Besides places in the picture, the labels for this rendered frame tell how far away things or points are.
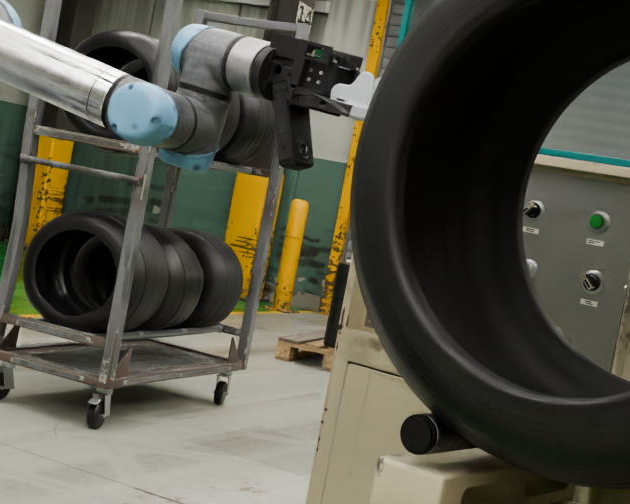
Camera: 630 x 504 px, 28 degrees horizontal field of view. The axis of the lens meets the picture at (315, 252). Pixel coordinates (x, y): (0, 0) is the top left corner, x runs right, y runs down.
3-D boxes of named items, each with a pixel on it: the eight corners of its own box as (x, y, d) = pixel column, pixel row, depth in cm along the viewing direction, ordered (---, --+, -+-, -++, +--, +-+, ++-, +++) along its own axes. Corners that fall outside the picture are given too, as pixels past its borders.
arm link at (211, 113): (133, 153, 165) (157, 73, 164) (170, 160, 176) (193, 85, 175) (184, 171, 163) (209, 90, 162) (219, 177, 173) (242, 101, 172)
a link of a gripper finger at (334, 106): (345, 103, 151) (290, 86, 156) (341, 115, 151) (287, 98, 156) (366, 109, 155) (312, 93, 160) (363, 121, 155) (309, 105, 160)
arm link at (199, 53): (195, 86, 177) (213, 27, 176) (252, 104, 170) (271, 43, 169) (157, 74, 170) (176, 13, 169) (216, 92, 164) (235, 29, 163)
